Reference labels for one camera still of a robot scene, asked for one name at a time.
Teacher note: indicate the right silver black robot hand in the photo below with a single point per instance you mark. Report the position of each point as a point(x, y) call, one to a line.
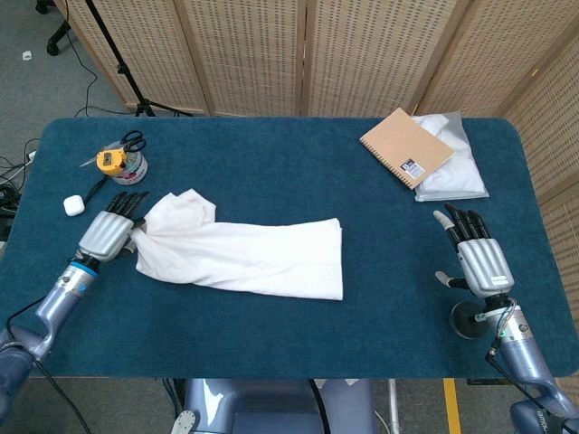
point(484, 264)

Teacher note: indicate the white power strip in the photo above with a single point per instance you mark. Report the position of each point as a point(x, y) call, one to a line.
point(31, 157)

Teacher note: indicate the brown spiral notebook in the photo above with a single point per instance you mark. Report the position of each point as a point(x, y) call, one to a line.
point(407, 144)

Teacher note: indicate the white round tin can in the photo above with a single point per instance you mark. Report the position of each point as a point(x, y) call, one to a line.
point(133, 174)

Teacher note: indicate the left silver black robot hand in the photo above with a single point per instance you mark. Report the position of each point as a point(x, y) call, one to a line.
point(106, 235)

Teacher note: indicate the white earbuds case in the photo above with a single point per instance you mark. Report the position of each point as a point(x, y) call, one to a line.
point(74, 206)

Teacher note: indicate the yellow tape measure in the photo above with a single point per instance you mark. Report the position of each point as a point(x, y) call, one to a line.
point(111, 160)

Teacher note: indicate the white T-shirt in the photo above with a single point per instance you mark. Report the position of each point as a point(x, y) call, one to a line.
point(253, 257)

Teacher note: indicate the blue table cover cloth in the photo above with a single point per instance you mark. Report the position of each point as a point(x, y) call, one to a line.
point(316, 334)

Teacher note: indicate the blue-grey robot torso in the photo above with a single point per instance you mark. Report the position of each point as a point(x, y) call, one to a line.
point(253, 407)

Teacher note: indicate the white paper scrap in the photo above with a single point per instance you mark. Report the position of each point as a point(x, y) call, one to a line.
point(27, 55)

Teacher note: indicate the black office chair base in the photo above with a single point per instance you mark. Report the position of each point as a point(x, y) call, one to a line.
point(59, 38)

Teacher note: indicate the white cloth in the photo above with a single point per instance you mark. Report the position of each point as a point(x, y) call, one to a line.
point(457, 181)

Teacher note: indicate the black round base stand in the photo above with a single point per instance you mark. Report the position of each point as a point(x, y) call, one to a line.
point(463, 321)

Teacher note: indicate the black tripod stand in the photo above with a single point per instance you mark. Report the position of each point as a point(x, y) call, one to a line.
point(129, 79)

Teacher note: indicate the white metal tube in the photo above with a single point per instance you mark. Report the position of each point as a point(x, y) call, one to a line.
point(393, 407)

